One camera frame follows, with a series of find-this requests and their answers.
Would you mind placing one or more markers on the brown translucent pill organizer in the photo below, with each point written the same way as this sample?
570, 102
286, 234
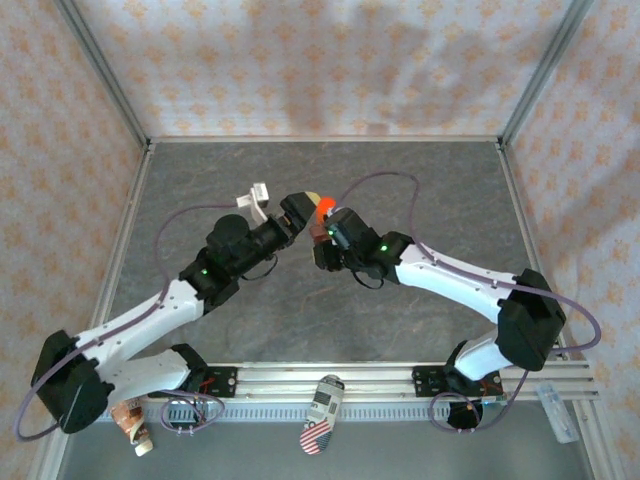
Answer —
318, 233

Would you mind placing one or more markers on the orange pill bottle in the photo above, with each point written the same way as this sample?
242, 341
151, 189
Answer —
327, 204

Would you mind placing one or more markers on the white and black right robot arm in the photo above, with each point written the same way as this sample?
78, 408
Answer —
450, 280

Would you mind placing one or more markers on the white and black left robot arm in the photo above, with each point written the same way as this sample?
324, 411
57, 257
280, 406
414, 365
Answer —
145, 320

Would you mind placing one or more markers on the flag print case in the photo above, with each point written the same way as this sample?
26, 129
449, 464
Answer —
324, 405

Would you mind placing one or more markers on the small green circuit board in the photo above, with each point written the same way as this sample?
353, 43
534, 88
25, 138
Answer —
495, 400

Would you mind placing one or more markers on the brown squeeze tube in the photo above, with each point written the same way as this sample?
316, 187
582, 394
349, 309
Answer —
131, 420

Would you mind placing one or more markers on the clear plastic syringe package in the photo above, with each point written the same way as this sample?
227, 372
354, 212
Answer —
557, 412

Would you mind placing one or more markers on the aluminium table edge rail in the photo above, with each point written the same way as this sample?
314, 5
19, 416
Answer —
519, 200
134, 200

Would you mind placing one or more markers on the aluminium front rail beam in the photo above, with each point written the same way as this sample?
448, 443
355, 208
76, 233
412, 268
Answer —
380, 380

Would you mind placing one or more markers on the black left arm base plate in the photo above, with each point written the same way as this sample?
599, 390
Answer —
222, 381

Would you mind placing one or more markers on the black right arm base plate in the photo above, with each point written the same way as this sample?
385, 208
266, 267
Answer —
427, 381

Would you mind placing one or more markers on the aluminium frame post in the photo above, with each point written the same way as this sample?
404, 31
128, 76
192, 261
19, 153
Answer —
542, 75
107, 75

